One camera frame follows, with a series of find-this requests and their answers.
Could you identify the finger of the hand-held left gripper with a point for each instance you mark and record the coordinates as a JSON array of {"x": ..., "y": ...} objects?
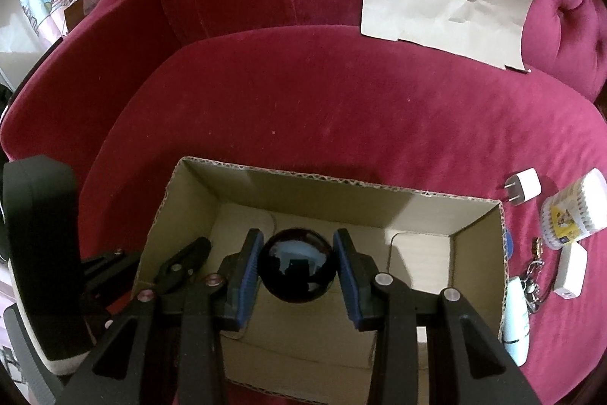
[
  {"x": 182, "y": 260},
  {"x": 106, "y": 265}
]

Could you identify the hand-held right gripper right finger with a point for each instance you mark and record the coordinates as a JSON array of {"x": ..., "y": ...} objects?
[{"x": 348, "y": 277}]

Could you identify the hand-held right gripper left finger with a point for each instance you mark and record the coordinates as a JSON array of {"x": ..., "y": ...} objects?
[{"x": 249, "y": 274}]

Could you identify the black glossy ball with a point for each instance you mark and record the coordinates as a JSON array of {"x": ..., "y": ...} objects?
[{"x": 298, "y": 265}]

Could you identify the cardboard box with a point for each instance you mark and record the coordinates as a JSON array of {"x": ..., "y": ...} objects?
[{"x": 303, "y": 191}]

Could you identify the small white charger plug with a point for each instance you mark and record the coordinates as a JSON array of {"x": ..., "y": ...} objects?
[{"x": 526, "y": 186}]

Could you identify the large white charger plug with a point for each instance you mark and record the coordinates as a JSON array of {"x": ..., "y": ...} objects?
[{"x": 571, "y": 270}]

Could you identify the cotton swab container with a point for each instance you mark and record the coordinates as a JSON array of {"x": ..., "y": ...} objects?
[{"x": 574, "y": 210}]

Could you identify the blue oval key tag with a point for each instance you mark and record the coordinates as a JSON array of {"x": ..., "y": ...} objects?
[{"x": 508, "y": 243}]

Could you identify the red velvet sofa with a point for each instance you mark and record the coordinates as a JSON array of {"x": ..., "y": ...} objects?
[{"x": 303, "y": 101}]

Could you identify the brown carton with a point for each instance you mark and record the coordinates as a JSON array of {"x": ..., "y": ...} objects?
[{"x": 78, "y": 11}]

